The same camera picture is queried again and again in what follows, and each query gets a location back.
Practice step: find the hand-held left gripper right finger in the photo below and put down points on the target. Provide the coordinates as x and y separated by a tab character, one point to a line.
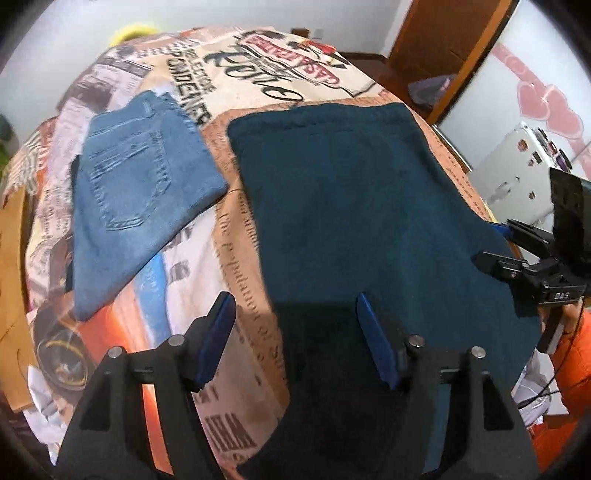
376	341

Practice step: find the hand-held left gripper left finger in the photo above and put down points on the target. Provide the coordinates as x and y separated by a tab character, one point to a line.
217	337

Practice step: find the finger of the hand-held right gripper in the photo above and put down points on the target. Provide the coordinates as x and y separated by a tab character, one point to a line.
501	267
526	240

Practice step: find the dark teal pants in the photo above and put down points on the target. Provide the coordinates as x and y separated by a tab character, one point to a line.
346	207

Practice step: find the person's right forearm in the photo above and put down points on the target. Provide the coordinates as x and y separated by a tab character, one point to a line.
572	378

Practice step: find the person's right hand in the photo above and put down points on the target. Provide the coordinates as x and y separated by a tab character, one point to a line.
575	316

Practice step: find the white appliance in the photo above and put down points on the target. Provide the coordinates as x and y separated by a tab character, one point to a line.
512	170

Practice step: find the printed blanket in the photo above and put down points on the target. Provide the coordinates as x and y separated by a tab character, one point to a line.
240	258

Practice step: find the white cloth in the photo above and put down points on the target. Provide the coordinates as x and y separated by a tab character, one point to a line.
531	392

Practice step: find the blue jeans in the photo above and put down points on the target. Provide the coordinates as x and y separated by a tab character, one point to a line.
138	198

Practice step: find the purple cloth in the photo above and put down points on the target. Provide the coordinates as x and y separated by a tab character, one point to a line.
429	92

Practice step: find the crumpled white paper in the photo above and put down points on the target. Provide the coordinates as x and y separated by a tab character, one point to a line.
44	410

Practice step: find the wooden lap table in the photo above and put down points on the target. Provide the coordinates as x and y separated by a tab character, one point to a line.
11	277

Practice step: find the wooden door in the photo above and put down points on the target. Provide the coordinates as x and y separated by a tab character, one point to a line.
443	37

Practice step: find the yellow object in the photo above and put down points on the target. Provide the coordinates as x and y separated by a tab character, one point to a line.
131	33

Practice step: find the pink heart wall decoration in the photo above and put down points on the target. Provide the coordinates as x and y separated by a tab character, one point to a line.
540	99

